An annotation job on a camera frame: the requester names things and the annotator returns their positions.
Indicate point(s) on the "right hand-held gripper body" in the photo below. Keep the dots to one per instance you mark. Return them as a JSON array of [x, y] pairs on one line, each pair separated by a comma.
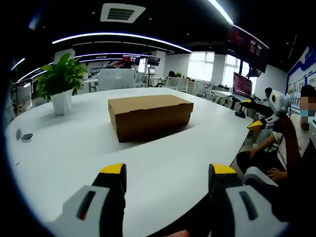
[[280, 103]]

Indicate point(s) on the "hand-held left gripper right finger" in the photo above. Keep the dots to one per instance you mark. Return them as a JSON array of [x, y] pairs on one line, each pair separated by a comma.
[[229, 197]]

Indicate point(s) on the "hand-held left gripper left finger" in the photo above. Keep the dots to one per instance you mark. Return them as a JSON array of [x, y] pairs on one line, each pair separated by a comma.
[[96, 197]]

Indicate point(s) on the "brown cardboard shoe box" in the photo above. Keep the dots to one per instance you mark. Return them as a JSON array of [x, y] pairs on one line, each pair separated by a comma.
[[148, 116]]

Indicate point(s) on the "person's left hand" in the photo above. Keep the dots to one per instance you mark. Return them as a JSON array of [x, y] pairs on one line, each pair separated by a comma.
[[181, 234]]

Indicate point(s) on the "black computer mouse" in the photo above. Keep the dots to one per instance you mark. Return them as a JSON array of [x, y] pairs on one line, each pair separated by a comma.
[[240, 114]]

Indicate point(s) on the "white chair armrest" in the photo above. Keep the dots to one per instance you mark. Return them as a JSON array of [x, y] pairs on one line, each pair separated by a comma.
[[256, 174]]

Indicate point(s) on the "open laptop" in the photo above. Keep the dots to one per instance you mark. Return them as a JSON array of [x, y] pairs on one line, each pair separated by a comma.
[[243, 85]]

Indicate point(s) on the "hanging display screen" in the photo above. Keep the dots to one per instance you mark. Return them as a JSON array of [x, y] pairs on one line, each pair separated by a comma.
[[249, 47]]

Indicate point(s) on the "row of white office chairs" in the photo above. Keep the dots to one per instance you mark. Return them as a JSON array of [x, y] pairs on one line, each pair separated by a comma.
[[177, 85]]

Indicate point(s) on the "small dark white case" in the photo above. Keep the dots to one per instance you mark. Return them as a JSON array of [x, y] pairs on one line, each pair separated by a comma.
[[27, 137]]

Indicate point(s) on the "small grey round object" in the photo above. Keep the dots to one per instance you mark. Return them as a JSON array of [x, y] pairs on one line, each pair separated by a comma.
[[18, 134]]

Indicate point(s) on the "green potted plant white pot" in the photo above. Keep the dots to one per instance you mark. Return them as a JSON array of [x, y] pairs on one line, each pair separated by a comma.
[[61, 101]]

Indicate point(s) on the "ceiling light strip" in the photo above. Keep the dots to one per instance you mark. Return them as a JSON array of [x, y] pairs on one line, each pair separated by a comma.
[[118, 33], [222, 11]]

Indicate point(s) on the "grey partition panel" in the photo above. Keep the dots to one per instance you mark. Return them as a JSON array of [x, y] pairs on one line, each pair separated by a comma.
[[116, 79]]

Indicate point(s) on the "ceiling air vent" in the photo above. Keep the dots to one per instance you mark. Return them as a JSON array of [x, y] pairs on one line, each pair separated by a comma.
[[121, 13]]

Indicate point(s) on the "blue wall poster board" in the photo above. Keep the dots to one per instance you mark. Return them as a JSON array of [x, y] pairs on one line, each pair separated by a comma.
[[296, 81]]

